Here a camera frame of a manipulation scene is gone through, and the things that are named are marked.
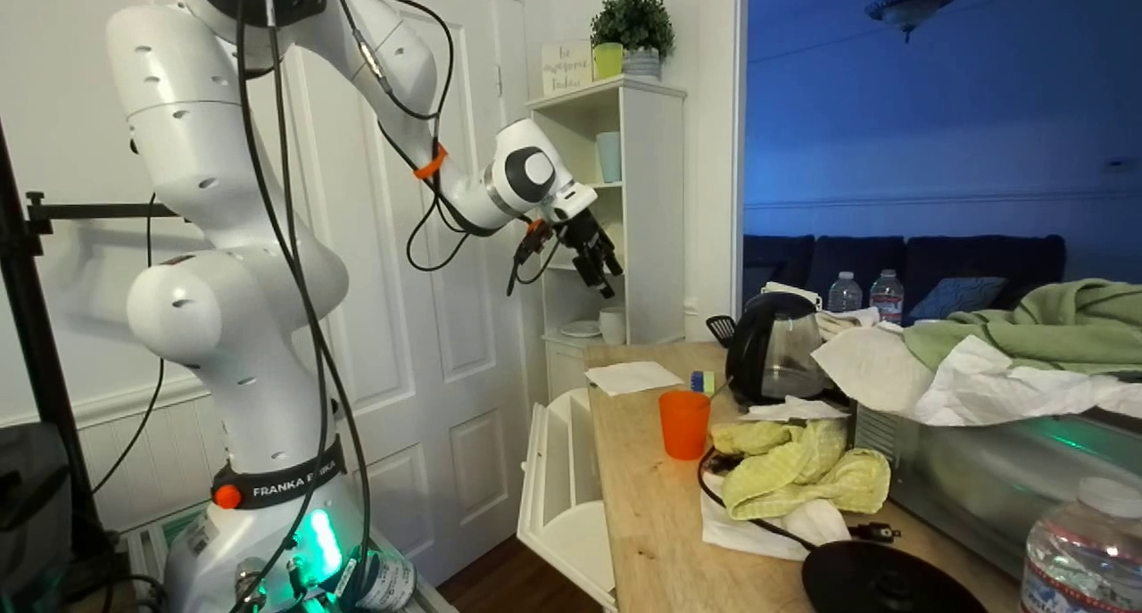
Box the white open rack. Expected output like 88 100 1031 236
517 387 618 611

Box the white paper napkin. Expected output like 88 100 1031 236
584 360 685 397

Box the light blue cup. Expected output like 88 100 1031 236
596 131 623 184

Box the yellow green towel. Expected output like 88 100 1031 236
709 418 892 521

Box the dark blue sofa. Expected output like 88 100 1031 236
742 233 1068 321

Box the black kettle base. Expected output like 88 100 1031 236
800 540 989 613

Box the black stand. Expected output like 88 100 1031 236
0 120 184 551

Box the orange plastic cup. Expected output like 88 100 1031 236
658 390 712 461

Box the black electric kettle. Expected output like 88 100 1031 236
724 291 832 408

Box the green blanket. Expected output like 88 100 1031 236
903 278 1142 376

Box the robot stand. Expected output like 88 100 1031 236
116 522 458 613

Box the white panel door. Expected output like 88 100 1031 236
268 0 533 587

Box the silver toaster oven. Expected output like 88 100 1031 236
848 399 1142 582

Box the small white paper sheet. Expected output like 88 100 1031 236
739 395 851 422

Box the hanging ceiling lamp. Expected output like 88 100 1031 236
864 0 964 45

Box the potted green plant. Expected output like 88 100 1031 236
590 0 676 81

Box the white shelf unit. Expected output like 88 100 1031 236
525 74 688 402

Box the blue patterned pillow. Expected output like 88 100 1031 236
908 276 1009 321

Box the black box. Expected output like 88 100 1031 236
0 421 74 613

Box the crumpled white cloth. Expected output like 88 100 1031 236
810 321 1142 428

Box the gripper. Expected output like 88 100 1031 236
559 209 625 300

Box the white paper towel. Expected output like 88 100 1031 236
699 470 853 562

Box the white lettered sign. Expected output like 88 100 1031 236
541 40 594 97

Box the large clear water bottle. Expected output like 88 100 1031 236
1020 476 1142 613

